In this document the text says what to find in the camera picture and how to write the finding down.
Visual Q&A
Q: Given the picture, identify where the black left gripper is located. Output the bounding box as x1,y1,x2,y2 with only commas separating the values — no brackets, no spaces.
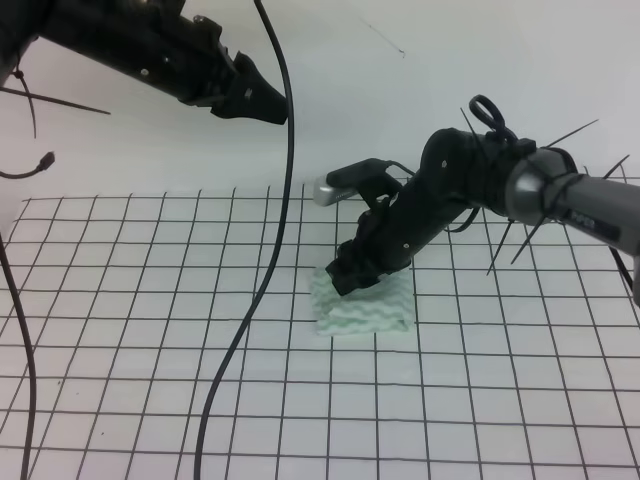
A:
134,14,288,124

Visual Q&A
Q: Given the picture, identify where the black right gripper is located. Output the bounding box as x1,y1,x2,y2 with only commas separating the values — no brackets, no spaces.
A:
325,197,430,296

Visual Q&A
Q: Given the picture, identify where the green white wavy towel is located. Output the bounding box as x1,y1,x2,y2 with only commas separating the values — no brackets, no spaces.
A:
310,269,415,337

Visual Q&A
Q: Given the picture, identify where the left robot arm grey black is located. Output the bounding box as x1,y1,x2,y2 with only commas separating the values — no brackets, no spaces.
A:
1,0,288,125

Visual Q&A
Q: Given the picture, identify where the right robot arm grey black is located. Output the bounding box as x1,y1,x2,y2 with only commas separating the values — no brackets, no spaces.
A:
315,95,639,296

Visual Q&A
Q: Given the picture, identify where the white black-grid tablecloth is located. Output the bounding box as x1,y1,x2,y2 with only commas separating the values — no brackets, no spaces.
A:
4,185,639,479

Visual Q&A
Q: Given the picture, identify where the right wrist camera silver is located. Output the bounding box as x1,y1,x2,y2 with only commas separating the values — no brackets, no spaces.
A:
312,157,404,207

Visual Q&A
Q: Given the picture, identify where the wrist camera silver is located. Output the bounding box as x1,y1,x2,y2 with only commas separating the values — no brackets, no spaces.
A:
135,0,186,16
312,157,404,207

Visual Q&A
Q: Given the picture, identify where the black left camera cable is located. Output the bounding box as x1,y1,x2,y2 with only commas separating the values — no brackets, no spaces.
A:
192,0,296,480

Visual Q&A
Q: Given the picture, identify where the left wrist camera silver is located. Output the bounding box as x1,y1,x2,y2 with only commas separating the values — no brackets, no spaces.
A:
135,0,186,16

